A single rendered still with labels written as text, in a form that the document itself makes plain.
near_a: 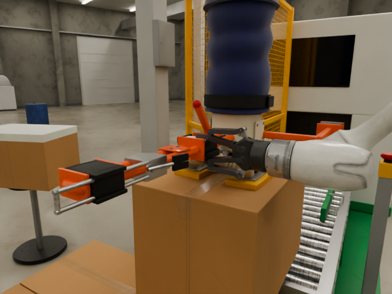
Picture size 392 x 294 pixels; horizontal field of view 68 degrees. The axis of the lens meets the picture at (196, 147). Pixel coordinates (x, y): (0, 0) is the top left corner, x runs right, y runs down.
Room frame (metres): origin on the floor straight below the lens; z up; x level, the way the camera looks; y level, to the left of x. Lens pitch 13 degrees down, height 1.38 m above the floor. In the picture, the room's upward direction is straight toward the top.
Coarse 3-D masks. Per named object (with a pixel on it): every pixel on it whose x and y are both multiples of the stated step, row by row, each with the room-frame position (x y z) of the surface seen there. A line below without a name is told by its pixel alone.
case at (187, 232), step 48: (144, 192) 0.82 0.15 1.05; (192, 192) 0.76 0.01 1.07; (240, 192) 0.77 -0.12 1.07; (288, 192) 0.90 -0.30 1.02; (144, 240) 0.82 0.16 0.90; (192, 240) 0.73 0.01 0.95; (240, 240) 0.66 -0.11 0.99; (288, 240) 0.94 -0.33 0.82; (144, 288) 0.82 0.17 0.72; (192, 288) 0.72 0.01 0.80; (240, 288) 0.65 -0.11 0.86
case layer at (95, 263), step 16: (96, 240) 1.41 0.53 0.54; (80, 256) 1.26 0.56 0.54; (96, 256) 1.26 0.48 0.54; (112, 256) 1.26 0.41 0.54; (128, 256) 1.26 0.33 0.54; (48, 272) 1.14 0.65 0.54; (64, 272) 1.14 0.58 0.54; (80, 272) 1.14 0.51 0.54; (96, 272) 1.14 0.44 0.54; (112, 272) 1.14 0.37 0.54; (128, 272) 1.14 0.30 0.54; (16, 288) 1.04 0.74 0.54; (32, 288) 1.04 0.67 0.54; (48, 288) 1.04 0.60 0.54; (64, 288) 1.04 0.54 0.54; (80, 288) 1.04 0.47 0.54; (96, 288) 1.04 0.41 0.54; (112, 288) 1.04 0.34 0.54; (128, 288) 1.04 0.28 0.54
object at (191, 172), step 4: (188, 168) 0.93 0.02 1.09; (192, 168) 0.93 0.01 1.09; (196, 168) 0.93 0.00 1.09; (200, 168) 0.93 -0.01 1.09; (204, 168) 0.94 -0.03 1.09; (176, 172) 0.93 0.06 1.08; (180, 172) 0.92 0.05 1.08; (184, 172) 0.91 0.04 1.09; (188, 172) 0.90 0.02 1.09; (192, 172) 0.90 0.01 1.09; (196, 172) 0.90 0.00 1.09; (200, 172) 0.90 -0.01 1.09; (204, 172) 0.91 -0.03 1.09; (208, 172) 0.93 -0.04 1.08; (212, 172) 0.95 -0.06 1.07; (184, 176) 0.91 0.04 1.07; (188, 176) 0.90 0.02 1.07; (192, 176) 0.89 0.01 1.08; (196, 176) 0.88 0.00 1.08; (200, 176) 0.88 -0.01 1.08; (204, 176) 0.91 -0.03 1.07
